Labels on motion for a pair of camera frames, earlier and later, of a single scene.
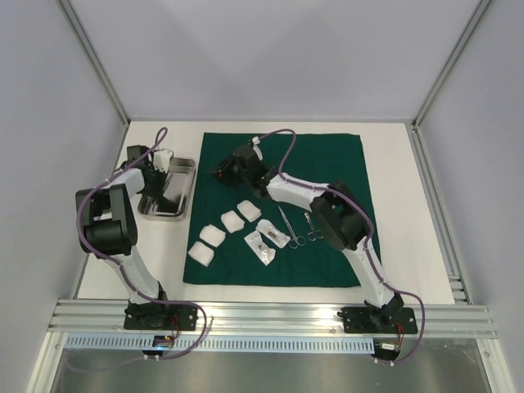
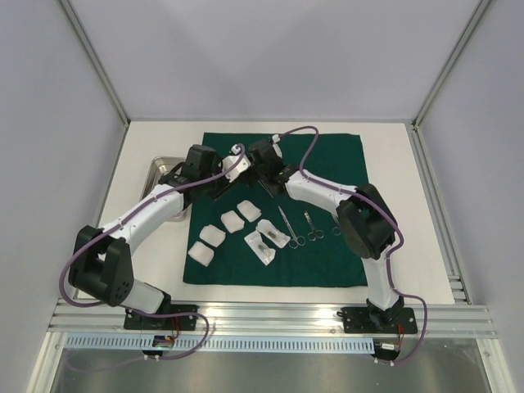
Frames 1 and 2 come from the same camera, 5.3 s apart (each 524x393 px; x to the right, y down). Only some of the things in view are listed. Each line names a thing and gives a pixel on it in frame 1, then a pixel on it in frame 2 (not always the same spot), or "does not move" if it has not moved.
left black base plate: [161, 314] does not move
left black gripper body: [155, 189] to [219, 187]
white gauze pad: [201, 252] does not move
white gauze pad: [232, 221] does not move
